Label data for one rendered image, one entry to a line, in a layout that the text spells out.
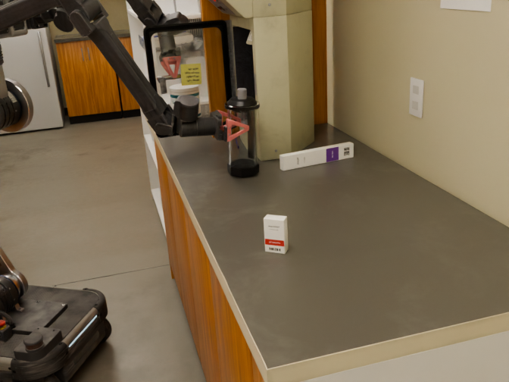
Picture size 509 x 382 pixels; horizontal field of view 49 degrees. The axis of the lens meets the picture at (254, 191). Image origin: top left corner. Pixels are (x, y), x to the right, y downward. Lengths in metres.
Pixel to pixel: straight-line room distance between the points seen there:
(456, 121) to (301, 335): 0.84
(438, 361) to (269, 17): 1.17
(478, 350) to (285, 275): 0.40
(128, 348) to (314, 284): 1.63
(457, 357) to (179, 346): 1.70
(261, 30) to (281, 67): 0.14
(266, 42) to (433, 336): 1.12
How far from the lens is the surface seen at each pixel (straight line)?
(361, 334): 1.04
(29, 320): 2.56
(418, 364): 1.09
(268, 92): 1.88
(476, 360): 1.16
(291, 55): 1.90
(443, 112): 1.69
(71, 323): 2.50
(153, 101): 1.70
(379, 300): 1.13
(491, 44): 1.51
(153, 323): 2.82
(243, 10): 1.83
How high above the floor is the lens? 1.54
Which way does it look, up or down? 21 degrees down
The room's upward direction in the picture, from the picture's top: 4 degrees counter-clockwise
